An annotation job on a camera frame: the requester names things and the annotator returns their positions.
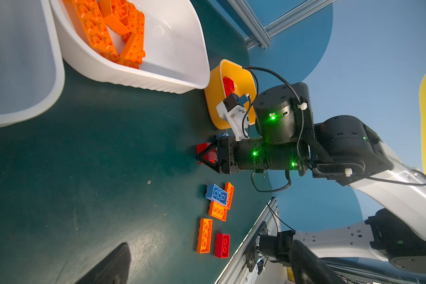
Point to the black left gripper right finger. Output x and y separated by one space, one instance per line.
308 268

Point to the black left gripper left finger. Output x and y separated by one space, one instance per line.
113 269

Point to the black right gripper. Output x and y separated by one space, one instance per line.
255 154

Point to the blue lego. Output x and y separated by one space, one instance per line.
221 135
216 194

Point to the long red lego brick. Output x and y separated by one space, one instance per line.
228 85

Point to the small orange lego piece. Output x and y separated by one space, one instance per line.
116 15

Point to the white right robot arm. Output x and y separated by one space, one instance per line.
341 149

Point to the yellow plastic bin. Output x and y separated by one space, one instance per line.
215 93

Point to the red lego bottom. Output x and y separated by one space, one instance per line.
222 246

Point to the white middle plastic bin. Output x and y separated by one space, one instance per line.
176 58

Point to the white plastic bin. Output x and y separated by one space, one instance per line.
176 58
32 75

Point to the white left plastic bin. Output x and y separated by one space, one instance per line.
32 75

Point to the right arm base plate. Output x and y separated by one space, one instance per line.
263 245

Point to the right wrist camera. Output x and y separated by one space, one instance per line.
232 109

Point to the horizontal aluminium frame rail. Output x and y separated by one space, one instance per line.
290 18

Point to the left aluminium frame post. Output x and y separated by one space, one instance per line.
242 8

